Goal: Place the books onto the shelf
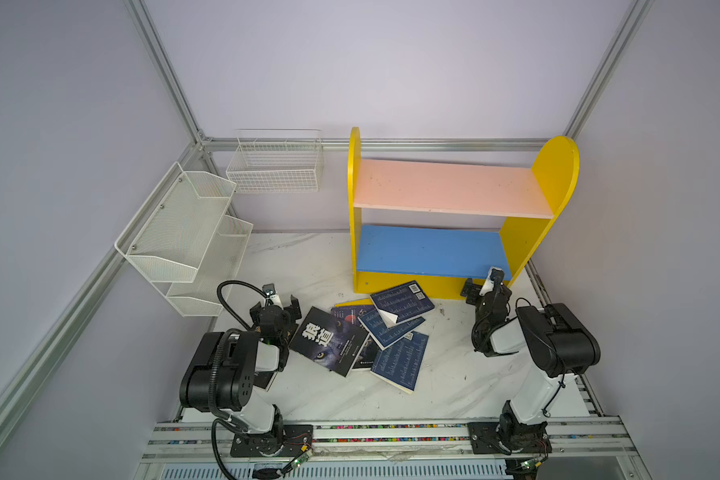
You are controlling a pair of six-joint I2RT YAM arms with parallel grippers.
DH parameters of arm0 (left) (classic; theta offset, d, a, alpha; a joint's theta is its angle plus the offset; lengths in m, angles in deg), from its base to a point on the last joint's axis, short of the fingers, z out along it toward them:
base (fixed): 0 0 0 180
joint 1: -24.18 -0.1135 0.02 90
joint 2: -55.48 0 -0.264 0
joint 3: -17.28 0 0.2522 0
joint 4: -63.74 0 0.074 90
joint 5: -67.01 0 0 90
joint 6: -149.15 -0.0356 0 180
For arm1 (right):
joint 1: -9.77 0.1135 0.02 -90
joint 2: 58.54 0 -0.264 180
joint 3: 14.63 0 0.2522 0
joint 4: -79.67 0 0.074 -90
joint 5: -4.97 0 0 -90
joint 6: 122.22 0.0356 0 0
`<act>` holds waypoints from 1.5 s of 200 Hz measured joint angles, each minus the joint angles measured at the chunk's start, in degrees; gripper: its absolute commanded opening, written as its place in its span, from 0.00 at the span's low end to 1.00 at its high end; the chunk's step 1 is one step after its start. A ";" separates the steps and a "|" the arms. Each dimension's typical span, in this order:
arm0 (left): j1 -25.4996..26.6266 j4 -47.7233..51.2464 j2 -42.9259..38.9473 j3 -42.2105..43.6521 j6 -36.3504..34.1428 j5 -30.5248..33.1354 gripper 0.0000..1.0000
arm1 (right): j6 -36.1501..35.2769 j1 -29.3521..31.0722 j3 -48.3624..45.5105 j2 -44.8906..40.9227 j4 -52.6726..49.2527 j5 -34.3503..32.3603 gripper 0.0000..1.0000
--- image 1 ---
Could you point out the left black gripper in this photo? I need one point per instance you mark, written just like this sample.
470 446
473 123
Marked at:
275 311

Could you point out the navy blue book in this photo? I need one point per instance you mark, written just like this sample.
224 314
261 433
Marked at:
400 364
401 303
385 336

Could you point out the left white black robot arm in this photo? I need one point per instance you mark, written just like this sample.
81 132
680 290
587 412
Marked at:
220 378

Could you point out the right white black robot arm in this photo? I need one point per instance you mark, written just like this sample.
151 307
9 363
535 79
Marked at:
559 346

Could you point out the dark blue yellow-edged book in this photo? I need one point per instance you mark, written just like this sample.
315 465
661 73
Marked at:
350 313

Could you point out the black wolf cover book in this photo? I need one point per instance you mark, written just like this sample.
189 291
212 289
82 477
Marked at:
329 341

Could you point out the yellow pink blue bookshelf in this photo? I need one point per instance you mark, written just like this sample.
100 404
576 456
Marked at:
528 200

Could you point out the black antler cover book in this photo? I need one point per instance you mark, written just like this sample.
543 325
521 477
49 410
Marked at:
264 380

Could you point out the white mesh tiered rack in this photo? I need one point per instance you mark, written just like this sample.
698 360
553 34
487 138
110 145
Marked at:
184 240

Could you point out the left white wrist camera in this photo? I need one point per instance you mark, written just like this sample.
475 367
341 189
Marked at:
271 295

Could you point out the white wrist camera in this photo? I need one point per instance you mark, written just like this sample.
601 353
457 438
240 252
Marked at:
271 295
493 281

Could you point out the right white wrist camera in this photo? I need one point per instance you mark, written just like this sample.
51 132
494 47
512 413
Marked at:
493 281

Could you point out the white wire basket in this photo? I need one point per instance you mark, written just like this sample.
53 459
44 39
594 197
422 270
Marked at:
268 161

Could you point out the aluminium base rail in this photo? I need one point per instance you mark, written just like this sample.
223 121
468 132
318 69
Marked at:
573 448

